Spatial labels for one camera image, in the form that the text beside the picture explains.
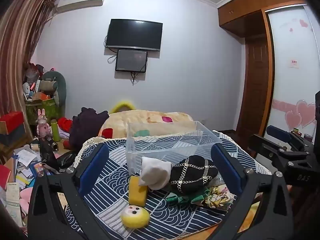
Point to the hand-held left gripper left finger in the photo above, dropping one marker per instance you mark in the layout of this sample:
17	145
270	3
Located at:
93	170

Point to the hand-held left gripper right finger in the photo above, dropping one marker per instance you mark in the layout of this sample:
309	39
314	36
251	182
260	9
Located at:
226	170

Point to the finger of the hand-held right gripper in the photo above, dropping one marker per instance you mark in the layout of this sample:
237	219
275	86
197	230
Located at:
277	131
262	145

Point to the floral scrunchie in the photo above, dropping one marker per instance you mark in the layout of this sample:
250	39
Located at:
217	199

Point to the yellow sponge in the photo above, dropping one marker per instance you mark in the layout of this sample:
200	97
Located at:
137	192

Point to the green scrunchie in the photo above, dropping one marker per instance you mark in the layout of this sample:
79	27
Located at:
175	197

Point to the white soft cloth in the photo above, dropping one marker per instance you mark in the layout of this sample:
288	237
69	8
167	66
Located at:
155	173

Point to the yellow round plush toy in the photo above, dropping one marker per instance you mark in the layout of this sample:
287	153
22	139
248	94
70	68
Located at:
137	218

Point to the clear plastic storage bin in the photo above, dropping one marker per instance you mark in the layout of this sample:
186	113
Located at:
160	146

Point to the silver glitter cloth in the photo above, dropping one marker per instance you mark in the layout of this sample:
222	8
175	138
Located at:
218	181

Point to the blue wave-pattern tablecloth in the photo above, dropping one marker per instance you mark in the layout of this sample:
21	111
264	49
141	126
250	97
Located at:
112	180

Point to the dark purple plush pillow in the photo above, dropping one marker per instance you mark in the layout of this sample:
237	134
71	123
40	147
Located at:
85	127

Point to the white heart-print wardrobe door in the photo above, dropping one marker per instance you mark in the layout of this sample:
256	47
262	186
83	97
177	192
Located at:
292	87

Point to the brown wooden door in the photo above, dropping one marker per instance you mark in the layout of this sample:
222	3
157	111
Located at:
253	87

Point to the black flashlight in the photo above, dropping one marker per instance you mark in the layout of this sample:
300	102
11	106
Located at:
47	147

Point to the red cloth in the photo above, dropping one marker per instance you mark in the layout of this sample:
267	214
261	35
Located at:
65	124

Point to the green bottle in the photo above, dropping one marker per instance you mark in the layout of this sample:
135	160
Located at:
55	131

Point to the pink rabbit figure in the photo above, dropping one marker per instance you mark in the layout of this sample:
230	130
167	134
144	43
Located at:
43	127

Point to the beige floral blanket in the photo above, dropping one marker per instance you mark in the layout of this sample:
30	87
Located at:
140	120

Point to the pile of papers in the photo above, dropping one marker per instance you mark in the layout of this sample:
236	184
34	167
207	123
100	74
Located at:
22	160

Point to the pink cloth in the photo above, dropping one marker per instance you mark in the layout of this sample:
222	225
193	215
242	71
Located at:
25	200

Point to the green storage basket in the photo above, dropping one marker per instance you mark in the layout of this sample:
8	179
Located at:
45	111

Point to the green plush toy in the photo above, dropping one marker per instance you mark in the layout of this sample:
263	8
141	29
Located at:
60	90

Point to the dark blue box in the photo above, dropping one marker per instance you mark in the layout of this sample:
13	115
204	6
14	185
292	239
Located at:
12	136

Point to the red book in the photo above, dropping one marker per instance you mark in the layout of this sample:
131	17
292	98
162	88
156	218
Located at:
4	177

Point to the red box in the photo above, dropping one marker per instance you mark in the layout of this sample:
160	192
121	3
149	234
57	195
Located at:
11	121

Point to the wooden overhead cabinet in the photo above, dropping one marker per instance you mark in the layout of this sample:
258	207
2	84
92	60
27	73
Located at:
240	7

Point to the striped brown curtain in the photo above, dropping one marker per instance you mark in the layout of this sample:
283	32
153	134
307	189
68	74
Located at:
20	42

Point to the white air conditioner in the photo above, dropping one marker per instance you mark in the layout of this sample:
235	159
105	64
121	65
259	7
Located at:
80	5

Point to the small black wall monitor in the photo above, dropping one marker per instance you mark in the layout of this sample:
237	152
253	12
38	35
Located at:
131	60

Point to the black wall television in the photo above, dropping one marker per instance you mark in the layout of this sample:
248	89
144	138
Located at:
135	33

